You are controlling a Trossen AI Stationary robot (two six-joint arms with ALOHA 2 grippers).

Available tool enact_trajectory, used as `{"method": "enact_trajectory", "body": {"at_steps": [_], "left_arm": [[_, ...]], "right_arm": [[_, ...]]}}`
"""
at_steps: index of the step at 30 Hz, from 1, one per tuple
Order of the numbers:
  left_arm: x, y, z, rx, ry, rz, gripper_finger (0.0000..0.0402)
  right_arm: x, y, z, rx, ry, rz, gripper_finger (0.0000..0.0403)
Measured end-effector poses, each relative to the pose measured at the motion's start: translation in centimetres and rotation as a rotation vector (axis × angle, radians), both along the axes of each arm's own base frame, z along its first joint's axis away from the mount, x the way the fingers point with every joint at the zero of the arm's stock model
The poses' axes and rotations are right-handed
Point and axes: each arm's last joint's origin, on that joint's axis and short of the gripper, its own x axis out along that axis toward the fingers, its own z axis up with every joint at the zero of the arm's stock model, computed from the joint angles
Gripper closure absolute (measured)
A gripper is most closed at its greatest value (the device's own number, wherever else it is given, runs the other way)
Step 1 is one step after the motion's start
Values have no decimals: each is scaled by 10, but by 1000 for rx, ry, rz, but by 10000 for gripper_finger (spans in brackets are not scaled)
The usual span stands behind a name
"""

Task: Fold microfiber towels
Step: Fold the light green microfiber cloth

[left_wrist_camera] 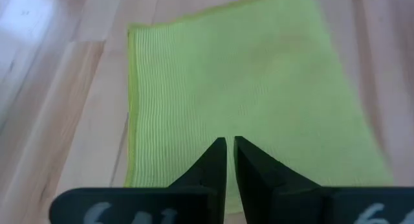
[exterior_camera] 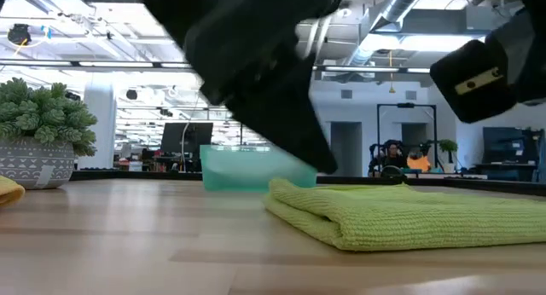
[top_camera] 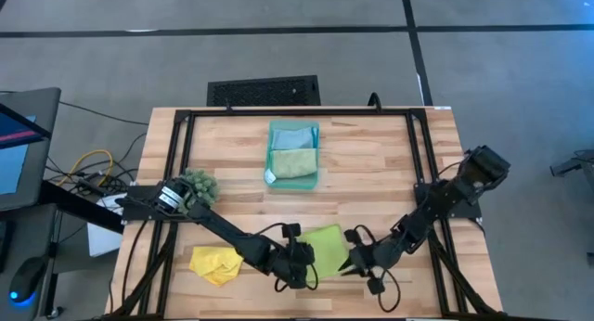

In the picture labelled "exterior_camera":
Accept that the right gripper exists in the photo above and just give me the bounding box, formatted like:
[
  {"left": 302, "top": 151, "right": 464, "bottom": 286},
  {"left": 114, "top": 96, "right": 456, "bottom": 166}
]
[{"left": 485, "top": 0, "right": 546, "bottom": 105}]

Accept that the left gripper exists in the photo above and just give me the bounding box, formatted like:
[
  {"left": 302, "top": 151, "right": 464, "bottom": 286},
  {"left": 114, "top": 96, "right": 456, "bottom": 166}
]
[{"left": 136, "top": 0, "right": 353, "bottom": 176}]

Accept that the teal plastic bin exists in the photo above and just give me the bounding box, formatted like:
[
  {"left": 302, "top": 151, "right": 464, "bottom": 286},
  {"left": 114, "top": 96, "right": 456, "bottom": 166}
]
[{"left": 199, "top": 143, "right": 319, "bottom": 193}]

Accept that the lime green microfiber towel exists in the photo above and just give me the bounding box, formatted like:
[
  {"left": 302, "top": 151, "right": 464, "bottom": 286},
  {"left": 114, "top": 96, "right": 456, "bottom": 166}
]
[{"left": 263, "top": 177, "right": 546, "bottom": 252}]

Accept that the yellow microfiber towel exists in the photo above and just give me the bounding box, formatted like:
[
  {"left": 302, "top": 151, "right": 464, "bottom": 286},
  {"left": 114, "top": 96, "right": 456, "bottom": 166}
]
[{"left": 0, "top": 175, "right": 26, "bottom": 210}]

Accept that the black background monitor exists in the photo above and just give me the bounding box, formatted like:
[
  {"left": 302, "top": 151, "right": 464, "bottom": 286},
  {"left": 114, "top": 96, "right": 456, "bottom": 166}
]
[{"left": 160, "top": 122, "right": 214, "bottom": 155}]

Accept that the dark background monitor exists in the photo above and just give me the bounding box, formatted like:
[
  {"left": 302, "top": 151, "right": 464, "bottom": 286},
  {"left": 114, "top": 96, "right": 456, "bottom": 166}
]
[{"left": 481, "top": 126, "right": 541, "bottom": 165}]

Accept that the small background plant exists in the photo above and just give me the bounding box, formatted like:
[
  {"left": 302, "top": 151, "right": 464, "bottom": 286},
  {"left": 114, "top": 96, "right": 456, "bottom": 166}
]
[{"left": 438, "top": 138, "right": 460, "bottom": 159}]

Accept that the person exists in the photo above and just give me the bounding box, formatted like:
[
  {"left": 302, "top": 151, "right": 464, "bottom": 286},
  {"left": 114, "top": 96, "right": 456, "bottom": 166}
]
[{"left": 375, "top": 140, "right": 409, "bottom": 171}]

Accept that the linear ceiling light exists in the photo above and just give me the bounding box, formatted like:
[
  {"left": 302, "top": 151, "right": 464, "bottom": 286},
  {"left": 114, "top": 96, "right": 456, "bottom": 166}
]
[{"left": 0, "top": 59, "right": 432, "bottom": 76}]

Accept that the succulent plant in patterned pot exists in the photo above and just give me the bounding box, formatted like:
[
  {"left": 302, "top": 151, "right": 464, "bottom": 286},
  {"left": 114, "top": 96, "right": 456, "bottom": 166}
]
[{"left": 0, "top": 76, "right": 99, "bottom": 191}]

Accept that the black gantry frame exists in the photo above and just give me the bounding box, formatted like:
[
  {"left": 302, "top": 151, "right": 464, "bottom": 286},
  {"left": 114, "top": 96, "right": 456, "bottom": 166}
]
[{"left": 376, "top": 101, "right": 439, "bottom": 168}]

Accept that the silver ventilation duct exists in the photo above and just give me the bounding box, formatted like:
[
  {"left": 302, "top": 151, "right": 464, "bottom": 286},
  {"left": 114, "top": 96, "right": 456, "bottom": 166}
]
[{"left": 347, "top": 0, "right": 430, "bottom": 67}]

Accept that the black metal table frame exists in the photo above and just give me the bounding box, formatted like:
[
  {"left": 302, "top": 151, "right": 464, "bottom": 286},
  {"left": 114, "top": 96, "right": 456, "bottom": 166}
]
[{"left": 70, "top": 170, "right": 546, "bottom": 198}]

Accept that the black ceiling cable reel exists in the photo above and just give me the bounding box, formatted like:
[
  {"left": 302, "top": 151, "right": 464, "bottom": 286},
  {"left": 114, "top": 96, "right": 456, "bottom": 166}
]
[{"left": 7, "top": 23, "right": 32, "bottom": 46}]

